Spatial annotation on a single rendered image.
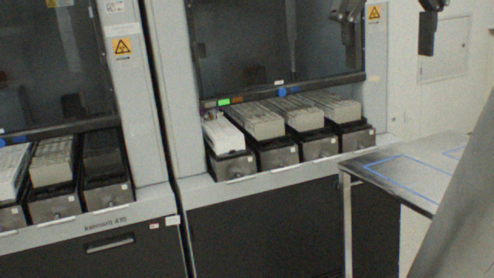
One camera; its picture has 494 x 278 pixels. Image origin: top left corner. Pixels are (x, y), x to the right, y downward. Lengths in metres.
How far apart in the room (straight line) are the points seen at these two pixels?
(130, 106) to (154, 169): 0.22
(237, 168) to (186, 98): 0.28
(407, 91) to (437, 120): 0.38
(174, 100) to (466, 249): 1.19
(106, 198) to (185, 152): 0.29
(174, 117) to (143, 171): 0.20
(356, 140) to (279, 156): 0.29
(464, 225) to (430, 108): 3.13
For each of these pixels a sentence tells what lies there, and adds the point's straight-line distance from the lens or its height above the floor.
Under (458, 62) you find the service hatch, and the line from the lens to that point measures 3.45.
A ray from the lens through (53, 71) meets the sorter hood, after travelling 1.34.
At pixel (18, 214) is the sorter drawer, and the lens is 1.39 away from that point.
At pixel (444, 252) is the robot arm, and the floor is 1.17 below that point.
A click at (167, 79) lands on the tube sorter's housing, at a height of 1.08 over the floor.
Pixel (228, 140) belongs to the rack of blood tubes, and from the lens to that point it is 1.40.
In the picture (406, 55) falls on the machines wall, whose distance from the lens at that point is 3.15.
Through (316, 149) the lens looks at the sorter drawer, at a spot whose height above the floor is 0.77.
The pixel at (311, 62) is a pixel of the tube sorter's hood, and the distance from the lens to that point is 1.49.
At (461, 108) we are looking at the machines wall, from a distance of 3.58.
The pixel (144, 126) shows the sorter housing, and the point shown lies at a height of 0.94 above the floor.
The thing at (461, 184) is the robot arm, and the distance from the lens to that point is 0.26.
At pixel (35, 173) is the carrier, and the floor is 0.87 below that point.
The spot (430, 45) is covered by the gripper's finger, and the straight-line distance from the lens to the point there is 0.76.
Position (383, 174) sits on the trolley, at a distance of 1.19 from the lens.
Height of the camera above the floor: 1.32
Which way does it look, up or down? 20 degrees down
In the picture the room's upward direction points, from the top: 6 degrees counter-clockwise
